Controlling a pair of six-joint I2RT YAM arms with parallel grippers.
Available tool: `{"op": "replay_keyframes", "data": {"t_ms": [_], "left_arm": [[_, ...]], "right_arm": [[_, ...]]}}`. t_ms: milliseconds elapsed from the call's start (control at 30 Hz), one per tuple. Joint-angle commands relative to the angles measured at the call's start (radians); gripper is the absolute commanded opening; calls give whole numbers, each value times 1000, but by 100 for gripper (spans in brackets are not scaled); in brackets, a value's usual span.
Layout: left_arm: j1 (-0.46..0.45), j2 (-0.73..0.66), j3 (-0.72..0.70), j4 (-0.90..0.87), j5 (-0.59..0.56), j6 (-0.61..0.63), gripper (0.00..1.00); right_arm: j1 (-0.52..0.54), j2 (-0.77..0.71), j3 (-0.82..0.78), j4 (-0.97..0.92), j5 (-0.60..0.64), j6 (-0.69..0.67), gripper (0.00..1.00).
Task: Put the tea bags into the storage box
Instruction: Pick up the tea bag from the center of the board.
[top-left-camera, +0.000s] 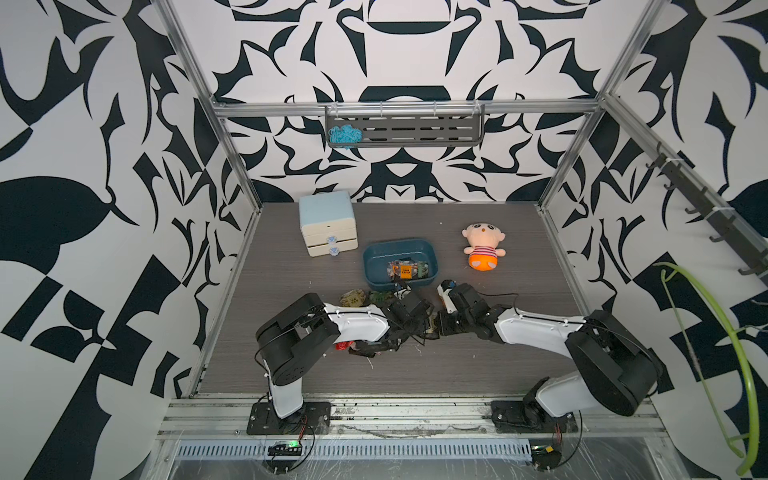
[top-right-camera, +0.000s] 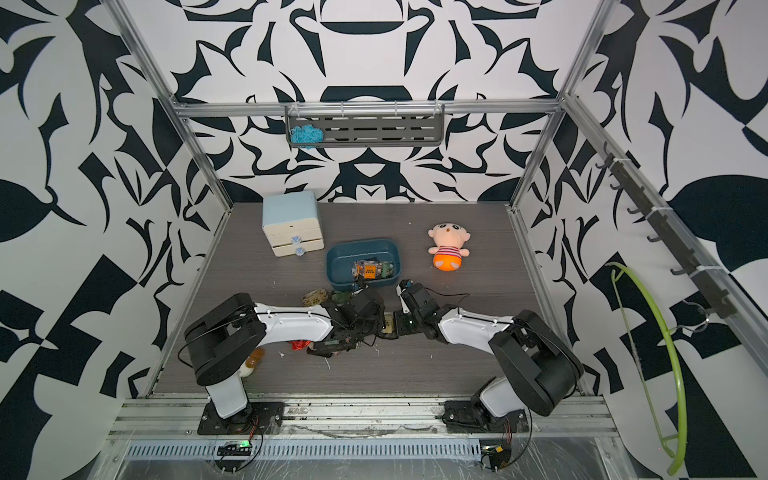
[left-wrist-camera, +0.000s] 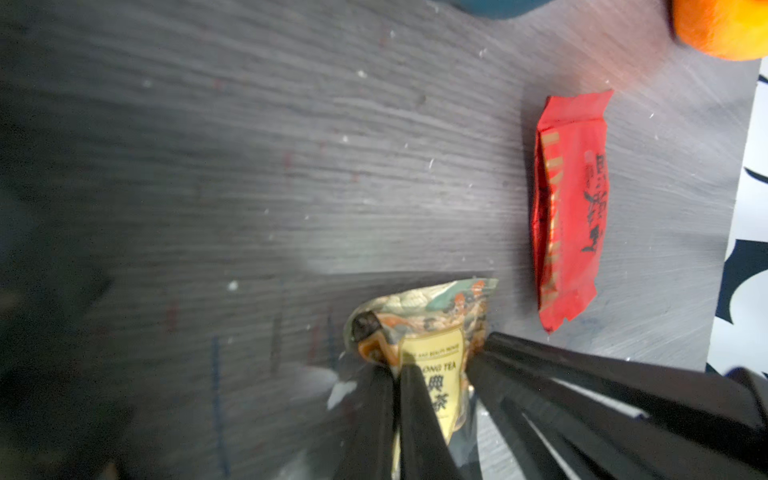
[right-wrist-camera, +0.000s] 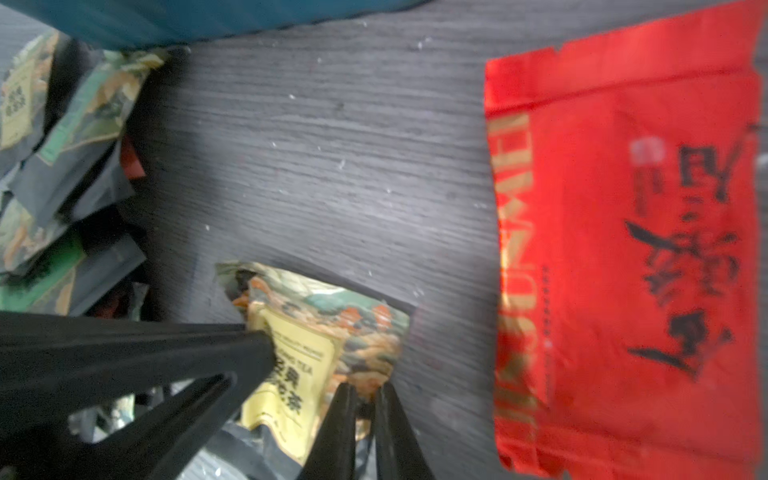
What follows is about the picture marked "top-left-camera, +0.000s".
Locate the grey perforated wall shelf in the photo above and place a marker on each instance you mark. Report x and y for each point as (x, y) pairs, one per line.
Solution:
(402, 128)

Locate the yellow label tea bag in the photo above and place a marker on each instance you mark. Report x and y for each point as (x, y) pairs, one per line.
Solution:
(354, 299)

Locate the black wall hook rail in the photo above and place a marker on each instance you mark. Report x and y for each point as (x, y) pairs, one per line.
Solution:
(705, 204)

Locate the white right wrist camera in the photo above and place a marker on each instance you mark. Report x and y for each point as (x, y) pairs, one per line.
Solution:
(444, 289)

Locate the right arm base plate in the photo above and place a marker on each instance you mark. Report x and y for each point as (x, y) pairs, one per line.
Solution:
(518, 416)

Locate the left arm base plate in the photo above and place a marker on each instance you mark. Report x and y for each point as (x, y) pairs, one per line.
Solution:
(311, 417)

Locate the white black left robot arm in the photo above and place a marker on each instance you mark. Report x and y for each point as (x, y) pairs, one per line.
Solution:
(294, 340)

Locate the teal plastic storage box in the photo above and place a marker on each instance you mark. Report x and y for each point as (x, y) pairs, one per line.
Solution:
(377, 256)

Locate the red foil tea bag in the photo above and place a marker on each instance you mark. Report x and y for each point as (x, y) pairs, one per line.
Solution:
(340, 346)

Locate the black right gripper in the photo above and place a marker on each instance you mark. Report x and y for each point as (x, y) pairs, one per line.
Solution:
(440, 325)

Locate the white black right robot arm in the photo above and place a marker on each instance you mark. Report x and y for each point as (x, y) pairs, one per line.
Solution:
(613, 369)

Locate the plush doll orange pants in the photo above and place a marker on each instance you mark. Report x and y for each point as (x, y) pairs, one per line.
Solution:
(483, 249)

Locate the green label tea bag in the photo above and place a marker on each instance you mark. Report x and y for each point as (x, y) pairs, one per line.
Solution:
(380, 297)

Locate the small blue cream drawer cabinet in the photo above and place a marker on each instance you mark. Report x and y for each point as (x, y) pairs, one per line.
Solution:
(327, 223)

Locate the blue crumpled item on shelf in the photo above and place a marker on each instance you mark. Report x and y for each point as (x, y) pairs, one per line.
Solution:
(345, 136)

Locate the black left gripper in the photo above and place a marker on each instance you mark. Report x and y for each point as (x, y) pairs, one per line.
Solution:
(422, 325)

